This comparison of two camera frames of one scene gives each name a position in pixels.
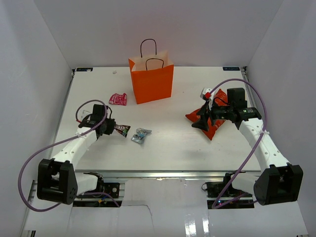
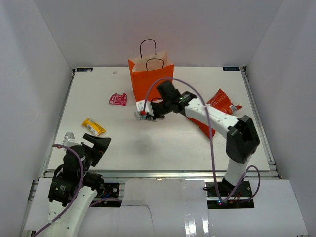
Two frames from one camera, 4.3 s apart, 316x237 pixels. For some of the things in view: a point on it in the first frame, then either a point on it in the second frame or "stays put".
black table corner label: x=231 y=68 stays put
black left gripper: x=111 y=123 to x=100 y=144
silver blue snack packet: x=139 y=136 to x=144 y=113
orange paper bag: x=152 y=77 stays put
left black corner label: x=84 y=69 stays put
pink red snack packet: x=120 y=99 stays put
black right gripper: x=205 y=112 to x=156 y=116
